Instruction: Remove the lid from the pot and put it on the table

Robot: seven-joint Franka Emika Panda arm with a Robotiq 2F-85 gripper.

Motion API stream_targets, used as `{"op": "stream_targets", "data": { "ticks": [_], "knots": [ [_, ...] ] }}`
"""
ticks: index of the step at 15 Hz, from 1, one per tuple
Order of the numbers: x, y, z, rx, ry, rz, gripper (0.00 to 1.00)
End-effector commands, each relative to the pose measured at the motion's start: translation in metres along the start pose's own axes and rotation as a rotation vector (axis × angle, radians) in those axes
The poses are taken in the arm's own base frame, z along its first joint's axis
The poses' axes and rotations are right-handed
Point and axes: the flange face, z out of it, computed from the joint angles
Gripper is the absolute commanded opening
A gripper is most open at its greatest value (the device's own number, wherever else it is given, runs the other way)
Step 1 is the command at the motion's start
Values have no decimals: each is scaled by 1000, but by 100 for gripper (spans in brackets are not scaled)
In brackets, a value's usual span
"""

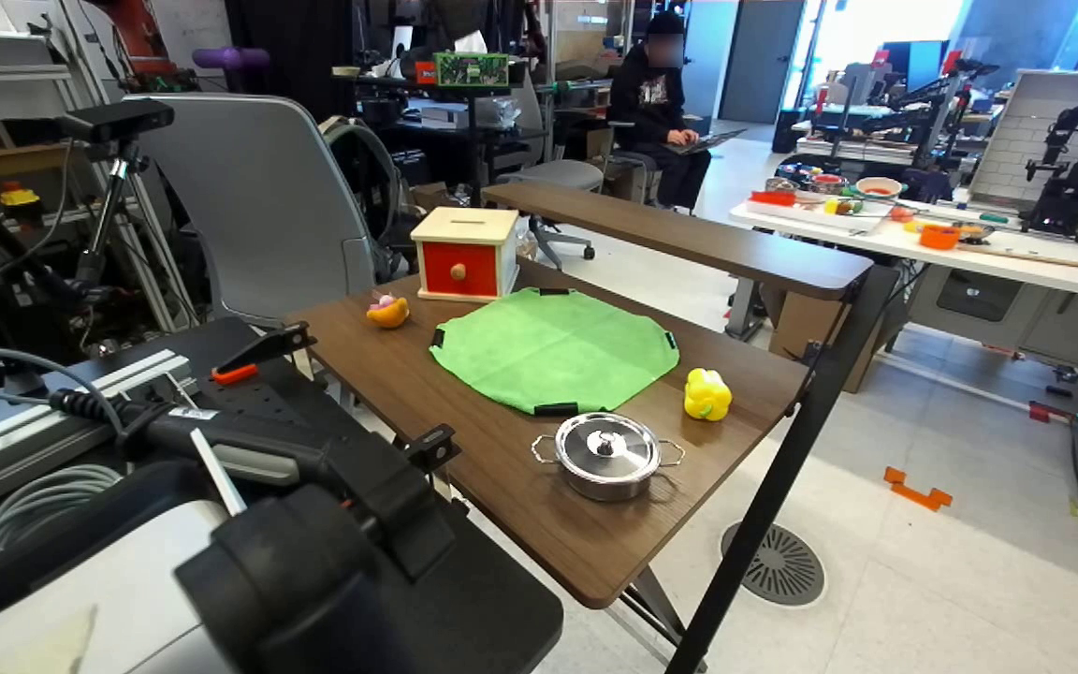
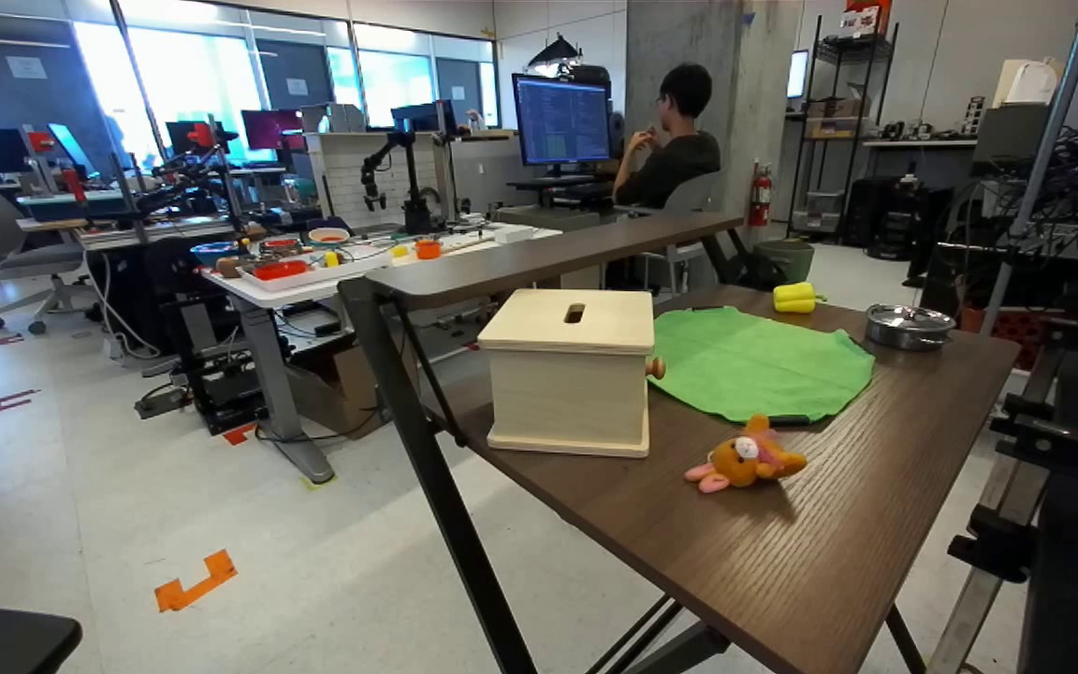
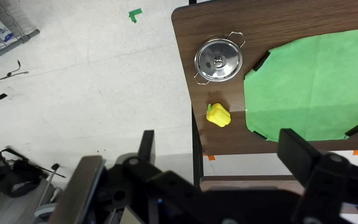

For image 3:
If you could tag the yellow toy bell pepper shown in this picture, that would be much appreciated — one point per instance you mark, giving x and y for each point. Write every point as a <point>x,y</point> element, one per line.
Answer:
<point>218,116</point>

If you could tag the green cloth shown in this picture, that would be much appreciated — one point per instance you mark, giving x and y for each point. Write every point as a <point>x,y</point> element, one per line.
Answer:
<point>316,83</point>

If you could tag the grey metal rail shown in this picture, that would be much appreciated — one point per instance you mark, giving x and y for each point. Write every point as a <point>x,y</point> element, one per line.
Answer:
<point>80,187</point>

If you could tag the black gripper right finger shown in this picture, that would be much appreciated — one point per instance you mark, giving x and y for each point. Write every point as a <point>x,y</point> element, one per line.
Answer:
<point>297,152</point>

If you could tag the green floor tape mark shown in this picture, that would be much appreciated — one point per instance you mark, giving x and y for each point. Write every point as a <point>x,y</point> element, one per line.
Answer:
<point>135,15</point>

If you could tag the small steel pot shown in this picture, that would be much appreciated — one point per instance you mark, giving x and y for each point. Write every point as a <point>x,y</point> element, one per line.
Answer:
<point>202,84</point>

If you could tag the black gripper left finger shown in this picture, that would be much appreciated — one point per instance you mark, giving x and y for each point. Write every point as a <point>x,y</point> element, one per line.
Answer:
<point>147,144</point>

